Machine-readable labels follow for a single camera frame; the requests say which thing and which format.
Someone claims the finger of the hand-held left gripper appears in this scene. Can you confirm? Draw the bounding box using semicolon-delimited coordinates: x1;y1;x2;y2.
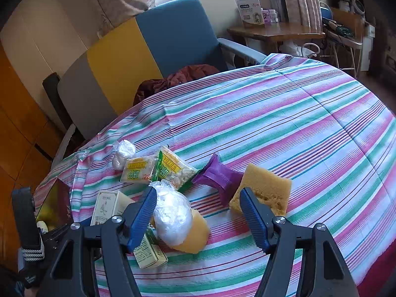
37;223;75;248

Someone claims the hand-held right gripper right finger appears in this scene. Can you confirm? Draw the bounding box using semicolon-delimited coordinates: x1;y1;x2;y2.
239;187;359;297

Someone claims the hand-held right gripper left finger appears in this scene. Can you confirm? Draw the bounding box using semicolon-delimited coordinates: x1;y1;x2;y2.
37;187;158;297

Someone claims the white sock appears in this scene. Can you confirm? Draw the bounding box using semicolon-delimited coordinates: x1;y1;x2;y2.
148;179;193;246

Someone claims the gold tin box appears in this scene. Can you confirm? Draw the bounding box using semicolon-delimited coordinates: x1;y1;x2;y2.
35;178;75;232

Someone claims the green and white box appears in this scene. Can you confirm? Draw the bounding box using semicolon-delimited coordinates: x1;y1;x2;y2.
133;226;169;269

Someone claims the cream printed box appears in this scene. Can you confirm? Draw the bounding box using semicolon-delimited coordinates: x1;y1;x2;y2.
90;190;137;227

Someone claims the mustard yellow sponge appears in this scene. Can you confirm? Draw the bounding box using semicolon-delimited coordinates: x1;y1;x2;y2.
229;163;292;216

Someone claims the yellow green snack packet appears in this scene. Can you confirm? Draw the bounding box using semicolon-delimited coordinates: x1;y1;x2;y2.
154;145;198;192
120;155;160;184

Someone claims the purple snack packet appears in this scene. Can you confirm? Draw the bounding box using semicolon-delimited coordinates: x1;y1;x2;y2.
192;154;244;206

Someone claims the small white plastic-wrapped bundle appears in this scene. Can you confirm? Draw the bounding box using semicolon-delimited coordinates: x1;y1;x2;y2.
111;140;137;171

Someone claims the wooden wardrobe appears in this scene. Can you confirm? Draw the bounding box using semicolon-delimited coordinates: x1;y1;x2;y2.
0;43;72;273

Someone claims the dark red cloth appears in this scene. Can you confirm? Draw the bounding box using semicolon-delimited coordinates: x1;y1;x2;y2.
134;64;220;106

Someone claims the grey yellow blue sofa chair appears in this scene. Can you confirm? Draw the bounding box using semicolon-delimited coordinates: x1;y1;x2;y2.
51;0;267;168

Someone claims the wooden side table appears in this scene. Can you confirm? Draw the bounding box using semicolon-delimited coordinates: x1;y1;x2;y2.
227;23;325;57

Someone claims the white printed carton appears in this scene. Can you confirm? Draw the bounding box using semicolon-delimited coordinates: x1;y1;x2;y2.
236;0;265;27

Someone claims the cardboard box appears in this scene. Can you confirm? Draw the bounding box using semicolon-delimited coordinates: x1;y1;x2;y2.
329;6;367;38

